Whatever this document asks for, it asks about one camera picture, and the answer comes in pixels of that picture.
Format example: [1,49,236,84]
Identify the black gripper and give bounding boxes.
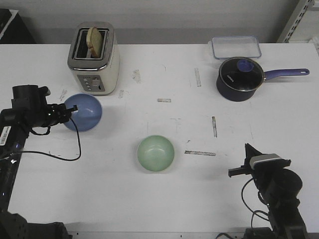
[10,85,78,129]
[228,143,291,184]

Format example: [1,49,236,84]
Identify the slice of toasted bread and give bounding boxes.
[86,27,103,58]

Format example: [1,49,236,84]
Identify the green bowl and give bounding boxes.
[137,135,175,172]

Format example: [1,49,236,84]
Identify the dark blue saucepan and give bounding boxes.
[216,57,310,102]

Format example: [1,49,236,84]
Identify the clear plastic food container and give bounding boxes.
[208,36,262,60]

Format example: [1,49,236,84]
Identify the cream and chrome toaster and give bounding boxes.
[67,21,120,96]

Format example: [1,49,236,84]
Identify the glass pot lid blue knob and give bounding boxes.
[219,57,265,92]

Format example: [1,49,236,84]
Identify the grey metal shelf upright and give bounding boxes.
[276,0,319,43]

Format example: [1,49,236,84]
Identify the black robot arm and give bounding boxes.
[228,143,309,239]
[0,85,78,239]

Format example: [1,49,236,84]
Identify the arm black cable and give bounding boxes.
[21,118,82,161]
[215,178,271,239]

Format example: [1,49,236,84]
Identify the blue bowl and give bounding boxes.
[64,93,102,132]

